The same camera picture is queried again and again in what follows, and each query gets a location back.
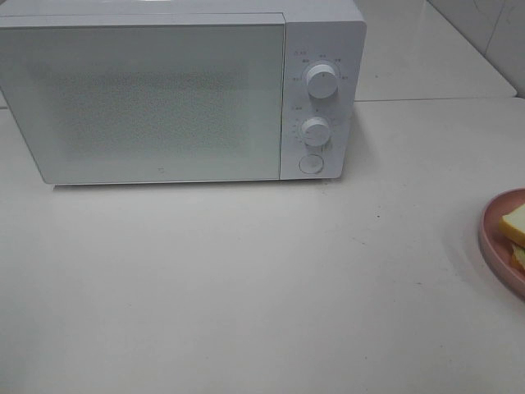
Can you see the white microwave door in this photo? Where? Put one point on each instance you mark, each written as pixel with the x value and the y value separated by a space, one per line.
pixel 138 104

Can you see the lower white timer knob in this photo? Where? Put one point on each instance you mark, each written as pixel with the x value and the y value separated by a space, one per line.
pixel 315 131

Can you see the top bread slice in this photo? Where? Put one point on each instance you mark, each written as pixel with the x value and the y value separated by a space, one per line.
pixel 512 225

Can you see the bottom bread slice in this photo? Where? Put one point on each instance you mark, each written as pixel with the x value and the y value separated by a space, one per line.
pixel 518 258

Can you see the white microwave oven body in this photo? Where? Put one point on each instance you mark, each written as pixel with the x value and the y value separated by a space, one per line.
pixel 332 31

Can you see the upper white control knob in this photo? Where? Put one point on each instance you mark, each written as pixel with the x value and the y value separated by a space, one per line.
pixel 321 79

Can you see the pink round plate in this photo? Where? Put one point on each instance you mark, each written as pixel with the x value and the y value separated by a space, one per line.
pixel 495 247

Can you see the round door release button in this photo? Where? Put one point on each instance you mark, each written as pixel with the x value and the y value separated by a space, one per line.
pixel 311 164

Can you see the bread slice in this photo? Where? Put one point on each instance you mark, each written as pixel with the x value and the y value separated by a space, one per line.
pixel 518 258
pixel 512 225

